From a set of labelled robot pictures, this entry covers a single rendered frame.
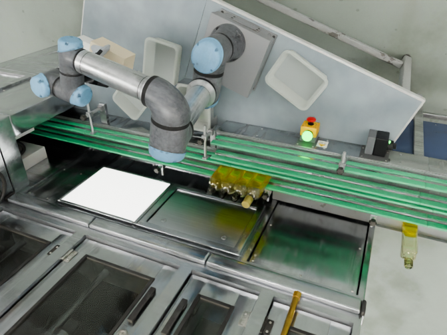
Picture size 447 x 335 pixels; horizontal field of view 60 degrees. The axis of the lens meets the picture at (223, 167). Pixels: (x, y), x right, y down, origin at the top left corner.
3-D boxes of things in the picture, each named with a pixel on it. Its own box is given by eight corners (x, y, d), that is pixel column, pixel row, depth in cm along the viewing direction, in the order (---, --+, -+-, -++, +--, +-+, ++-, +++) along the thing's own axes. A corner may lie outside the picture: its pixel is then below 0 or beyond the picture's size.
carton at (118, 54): (102, 36, 158) (90, 40, 152) (135, 54, 156) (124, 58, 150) (99, 63, 165) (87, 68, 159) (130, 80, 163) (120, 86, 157)
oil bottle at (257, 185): (260, 174, 181) (244, 199, 164) (261, 163, 178) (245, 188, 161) (272, 177, 179) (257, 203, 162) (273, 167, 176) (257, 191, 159)
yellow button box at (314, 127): (302, 133, 177) (298, 140, 171) (304, 118, 173) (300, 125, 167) (318, 136, 174) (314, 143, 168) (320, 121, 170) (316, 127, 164)
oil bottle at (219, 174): (226, 167, 187) (207, 190, 170) (226, 157, 184) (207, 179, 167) (237, 169, 185) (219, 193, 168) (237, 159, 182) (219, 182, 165)
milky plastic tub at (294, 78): (308, 106, 171) (304, 113, 164) (268, 74, 171) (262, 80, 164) (334, 75, 160) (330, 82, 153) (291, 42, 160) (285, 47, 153)
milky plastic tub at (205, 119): (185, 119, 198) (177, 127, 191) (183, 77, 187) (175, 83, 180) (217, 125, 192) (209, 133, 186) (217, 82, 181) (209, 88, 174)
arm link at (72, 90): (77, 81, 122) (49, 70, 125) (78, 111, 129) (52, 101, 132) (94, 73, 128) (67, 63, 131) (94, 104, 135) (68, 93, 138)
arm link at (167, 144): (227, 66, 154) (183, 131, 110) (221, 100, 163) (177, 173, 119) (198, 59, 155) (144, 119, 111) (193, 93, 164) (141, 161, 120)
